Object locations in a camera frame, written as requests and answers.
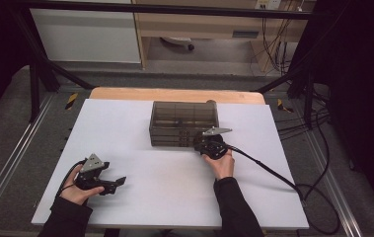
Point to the person's right hand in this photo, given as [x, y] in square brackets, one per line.
[222, 168]

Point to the black metal frame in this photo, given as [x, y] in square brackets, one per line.
[207, 10]

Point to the white table board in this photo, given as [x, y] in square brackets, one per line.
[125, 131]

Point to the smoky transparent drawer organizer box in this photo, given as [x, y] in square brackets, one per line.
[184, 113]

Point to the light wooden desk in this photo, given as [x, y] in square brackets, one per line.
[191, 24]

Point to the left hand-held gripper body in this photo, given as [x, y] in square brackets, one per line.
[89, 179]

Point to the white wall socket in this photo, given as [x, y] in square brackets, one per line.
[268, 4]

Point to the aluminium floor rail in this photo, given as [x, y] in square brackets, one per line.
[10, 163]
[337, 200]

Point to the office chair base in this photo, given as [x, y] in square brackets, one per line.
[176, 40]

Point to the white cabinet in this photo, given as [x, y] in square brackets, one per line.
[86, 36]

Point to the person's left hand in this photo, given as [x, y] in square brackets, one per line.
[74, 195]

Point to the wooden table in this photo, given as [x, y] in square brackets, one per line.
[125, 94]

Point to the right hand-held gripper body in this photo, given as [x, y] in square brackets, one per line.
[214, 148]

